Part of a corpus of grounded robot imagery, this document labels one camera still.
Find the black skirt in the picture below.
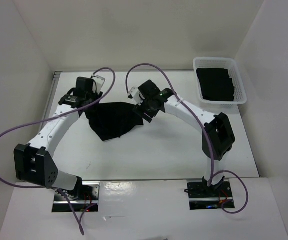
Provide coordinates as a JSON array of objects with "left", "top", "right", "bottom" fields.
[{"left": 85, "top": 102, "right": 144, "bottom": 142}]

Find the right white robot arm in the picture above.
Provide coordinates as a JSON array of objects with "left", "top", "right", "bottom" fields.
[{"left": 128, "top": 80, "right": 236, "bottom": 197}]

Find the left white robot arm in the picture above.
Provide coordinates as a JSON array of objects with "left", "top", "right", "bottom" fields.
[{"left": 13, "top": 76, "right": 105, "bottom": 200}]

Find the black folded skirts stack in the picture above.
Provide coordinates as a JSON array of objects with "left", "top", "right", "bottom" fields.
[{"left": 196, "top": 68, "right": 235, "bottom": 102}]

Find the white plastic basket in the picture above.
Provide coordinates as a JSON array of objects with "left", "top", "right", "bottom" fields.
[{"left": 192, "top": 57, "right": 247, "bottom": 106}]

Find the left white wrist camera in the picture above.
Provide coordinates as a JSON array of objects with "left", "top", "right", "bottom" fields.
[{"left": 91, "top": 75, "right": 106, "bottom": 94}]

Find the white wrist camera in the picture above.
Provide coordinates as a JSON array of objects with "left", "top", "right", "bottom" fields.
[
  {"left": 128, "top": 87, "right": 144, "bottom": 106},
  {"left": 91, "top": 75, "right": 106, "bottom": 94}
]

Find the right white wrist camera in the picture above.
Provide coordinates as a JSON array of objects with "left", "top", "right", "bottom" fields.
[{"left": 128, "top": 87, "right": 144, "bottom": 106}]

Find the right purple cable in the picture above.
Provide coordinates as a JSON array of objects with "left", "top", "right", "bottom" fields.
[{"left": 125, "top": 63, "right": 249, "bottom": 215}]

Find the purple cable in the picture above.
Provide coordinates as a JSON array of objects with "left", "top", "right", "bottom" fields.
[
  {"left": 125, "top": 63, "right": 249, "bottom": 215},
  {"left": 0, "top": 66, "right": 117, "bottom": 236}
]

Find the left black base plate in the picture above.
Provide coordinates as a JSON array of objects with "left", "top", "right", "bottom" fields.
[{"left": 52, "top": 181, "right": 101, "bottom": 213}]

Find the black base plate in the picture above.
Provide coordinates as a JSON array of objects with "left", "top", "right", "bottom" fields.
[
  {"left": 184, "top": 180, "right": 235, "bottom": 210},
  {"left": 52, "top": 181, "right": 101, "bottom": 213}
]

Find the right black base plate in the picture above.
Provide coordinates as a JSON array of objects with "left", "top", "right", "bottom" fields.
[{"left": 184, "top": 180, "right": 235, "bottom": 210}]

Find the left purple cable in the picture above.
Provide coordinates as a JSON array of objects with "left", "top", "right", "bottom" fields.
[{"left": 0, "top": 66, "right": 117, "bottom": 236}]

